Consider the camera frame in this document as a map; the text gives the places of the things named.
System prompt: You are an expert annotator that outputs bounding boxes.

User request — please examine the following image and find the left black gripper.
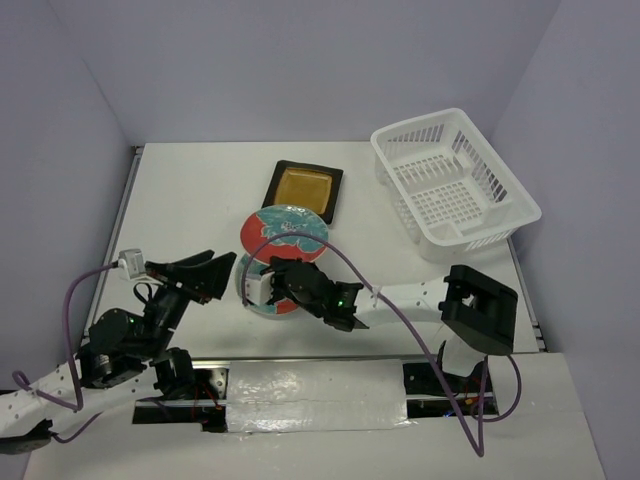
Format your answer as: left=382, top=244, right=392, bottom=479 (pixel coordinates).
left=143, top=250, right=238, bottom=358

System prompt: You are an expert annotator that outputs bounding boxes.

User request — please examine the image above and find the round white plate red teal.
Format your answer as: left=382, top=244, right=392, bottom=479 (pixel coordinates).
left=240, top=205, right=329, bottom=264

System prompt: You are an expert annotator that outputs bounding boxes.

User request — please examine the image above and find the black square plate orange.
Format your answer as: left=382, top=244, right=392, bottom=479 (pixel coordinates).
left=262, top=160, right=344, bottom=225

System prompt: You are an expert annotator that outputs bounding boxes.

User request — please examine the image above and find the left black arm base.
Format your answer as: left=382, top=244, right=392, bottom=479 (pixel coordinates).
left=132, top=362, right=230, bottom=433

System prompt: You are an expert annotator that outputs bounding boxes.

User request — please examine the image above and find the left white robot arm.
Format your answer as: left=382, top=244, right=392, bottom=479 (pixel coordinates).
left=1, top=249, right=237, bottom=455

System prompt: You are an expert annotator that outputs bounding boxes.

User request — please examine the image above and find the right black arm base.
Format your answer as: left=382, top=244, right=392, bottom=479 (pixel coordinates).
left=402, top=344, right=501, bottom=419

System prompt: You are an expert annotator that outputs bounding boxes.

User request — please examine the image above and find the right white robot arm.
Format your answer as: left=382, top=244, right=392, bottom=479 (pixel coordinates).
left=250, top=257, right=518, bottom=391

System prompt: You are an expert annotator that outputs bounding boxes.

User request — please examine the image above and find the white plastic dish rack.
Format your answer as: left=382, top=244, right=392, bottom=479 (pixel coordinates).
left=370, top=108, right=542, bottom=262

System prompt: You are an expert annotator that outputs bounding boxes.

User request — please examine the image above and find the silver tape covered panel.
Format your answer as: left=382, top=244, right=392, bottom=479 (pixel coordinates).
left=226, top=360, right=409, bottom=433

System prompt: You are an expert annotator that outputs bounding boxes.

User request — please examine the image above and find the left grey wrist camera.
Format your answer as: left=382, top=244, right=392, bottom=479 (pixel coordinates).
left=116, top=248, right=146, bottom=281

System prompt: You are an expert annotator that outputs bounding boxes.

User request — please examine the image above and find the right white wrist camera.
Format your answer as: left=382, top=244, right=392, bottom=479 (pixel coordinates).
left=240, top=273, right=273, bottom=306

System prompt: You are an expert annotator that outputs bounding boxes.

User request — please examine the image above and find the aluminium rail table edge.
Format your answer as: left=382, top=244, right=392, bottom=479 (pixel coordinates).
left=83, top=144, right=142, bottom=335

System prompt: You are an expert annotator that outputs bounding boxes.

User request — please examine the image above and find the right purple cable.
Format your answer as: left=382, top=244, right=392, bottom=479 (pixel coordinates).
left=241, top=231, right=525, bottom=458

